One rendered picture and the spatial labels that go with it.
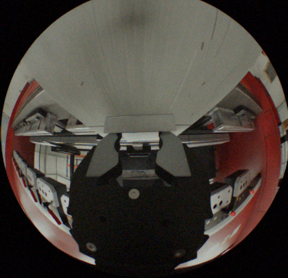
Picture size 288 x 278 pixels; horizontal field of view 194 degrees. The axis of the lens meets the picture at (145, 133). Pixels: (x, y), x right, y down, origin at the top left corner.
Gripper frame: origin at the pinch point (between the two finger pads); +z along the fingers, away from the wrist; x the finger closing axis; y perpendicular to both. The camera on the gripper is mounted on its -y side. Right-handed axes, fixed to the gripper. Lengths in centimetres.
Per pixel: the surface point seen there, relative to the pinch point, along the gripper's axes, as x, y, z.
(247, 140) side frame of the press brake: 84, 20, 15
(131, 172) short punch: -3.1, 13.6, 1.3
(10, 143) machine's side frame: -216, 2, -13
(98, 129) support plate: -7.6, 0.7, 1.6
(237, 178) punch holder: 36.0, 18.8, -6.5
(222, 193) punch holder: 23.3, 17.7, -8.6
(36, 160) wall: -761, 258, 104
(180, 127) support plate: 7.2, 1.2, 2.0
